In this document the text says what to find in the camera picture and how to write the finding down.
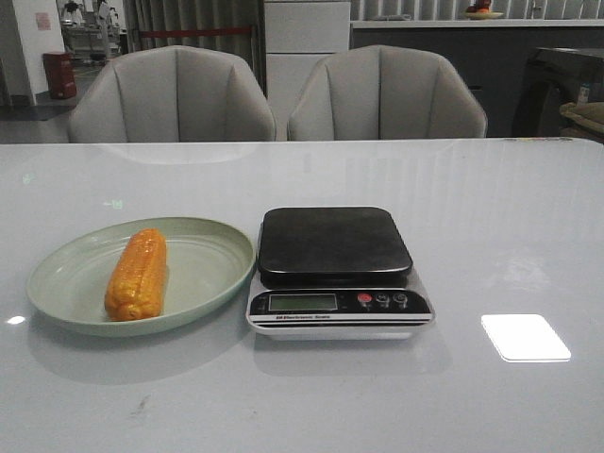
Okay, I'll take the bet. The orange corn cob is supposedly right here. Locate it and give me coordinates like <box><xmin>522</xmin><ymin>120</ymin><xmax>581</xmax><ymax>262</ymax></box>
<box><xmin>105</xmin><ymin>228</ymin><xmax>167</xmax><ymax>322</ymax></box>

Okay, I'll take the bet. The black silver electronic scale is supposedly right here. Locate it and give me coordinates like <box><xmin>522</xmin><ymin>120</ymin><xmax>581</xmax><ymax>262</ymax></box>
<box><xmin>245</xmin><ymin>207</ymin><xmax>435</xmax><ymax>340</ymax></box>

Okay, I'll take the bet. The light green plate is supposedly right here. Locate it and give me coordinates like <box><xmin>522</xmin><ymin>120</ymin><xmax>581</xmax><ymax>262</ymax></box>
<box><xmin>26</xmin><ymin>217</ymin><xmax>256</xmax><ymax>338</ymax></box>

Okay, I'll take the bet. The right grey upholstered chair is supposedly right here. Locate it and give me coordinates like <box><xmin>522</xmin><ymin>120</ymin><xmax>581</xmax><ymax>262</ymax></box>
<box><xmin>287</xmin><ymin>45</ymin><xmax>488</xmax><ymax>142</ymax></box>

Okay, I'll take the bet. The grey upholstered chair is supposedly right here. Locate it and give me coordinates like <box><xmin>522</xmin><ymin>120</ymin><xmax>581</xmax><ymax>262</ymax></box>
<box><xmin>67</xmin><ymin>45</ymin><xmax>277</xmax><ymax>143</ymax></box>
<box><xmin>287</xmin><ymin>45</ymin><xmax>488</xmax><ymax>142</ymax></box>

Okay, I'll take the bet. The left grey upholstered chair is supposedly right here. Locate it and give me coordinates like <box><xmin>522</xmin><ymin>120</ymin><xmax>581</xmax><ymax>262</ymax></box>
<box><xmin>67</xmin><ymin>45</ymin><xmax>277</xmax><ymax>143</ymax></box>

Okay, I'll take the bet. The white cabinet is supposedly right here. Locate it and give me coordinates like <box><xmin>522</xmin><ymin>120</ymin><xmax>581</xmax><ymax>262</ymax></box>
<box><xmin>263</xmin><ymin>1</ymin><xmax>350</xmax><ymax>141</ymax></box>

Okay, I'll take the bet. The red barrier tape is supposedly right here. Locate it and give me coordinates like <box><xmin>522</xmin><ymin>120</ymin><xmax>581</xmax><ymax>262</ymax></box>
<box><xmin>139</xmin><ymin>25</ymin><xmax>254</xmax><ymax>39</ymax></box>

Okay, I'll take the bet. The dark grey counter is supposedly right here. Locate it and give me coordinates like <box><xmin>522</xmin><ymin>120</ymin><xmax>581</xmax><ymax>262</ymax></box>
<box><xmin>351</xmin><ymin>19</ymin><xmax>603</xmax><ymax>137</ymax></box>

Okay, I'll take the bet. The fruit bowl on counter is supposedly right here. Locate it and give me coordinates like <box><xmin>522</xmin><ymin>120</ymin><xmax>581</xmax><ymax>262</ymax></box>
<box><xmin>463</xmin><ymin>0</ymin><xmax>504</xmax><ymax>20</ymax></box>

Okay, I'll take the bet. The red trash bin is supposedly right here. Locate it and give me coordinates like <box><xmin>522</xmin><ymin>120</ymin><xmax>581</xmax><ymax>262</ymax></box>
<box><xmin>42</xmin><ymin>52</ymin><xmax>77</xmax><ymax>99</ymax></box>

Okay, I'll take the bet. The dark glossy appliance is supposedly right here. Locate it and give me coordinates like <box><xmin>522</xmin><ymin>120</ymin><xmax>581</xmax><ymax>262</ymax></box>
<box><xmin>512</xmin><ymin>47</ymin><xmax>603</xmax><ymax>137</ymax></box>

